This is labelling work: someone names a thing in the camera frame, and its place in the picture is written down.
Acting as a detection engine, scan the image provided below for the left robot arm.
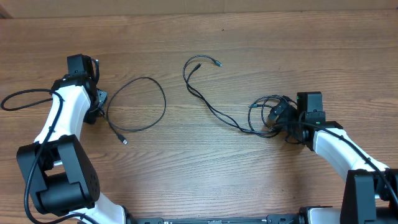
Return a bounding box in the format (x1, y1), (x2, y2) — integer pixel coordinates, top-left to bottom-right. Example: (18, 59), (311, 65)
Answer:
(17, 54), (134, 223)

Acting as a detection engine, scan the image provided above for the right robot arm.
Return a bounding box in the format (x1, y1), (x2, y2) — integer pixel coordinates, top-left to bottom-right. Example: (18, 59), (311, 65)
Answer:
(266, 91), (397, 224)

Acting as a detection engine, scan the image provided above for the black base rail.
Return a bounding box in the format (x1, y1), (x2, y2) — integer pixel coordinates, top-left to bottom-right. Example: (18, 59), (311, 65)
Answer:
(124, 205), (343, 224)

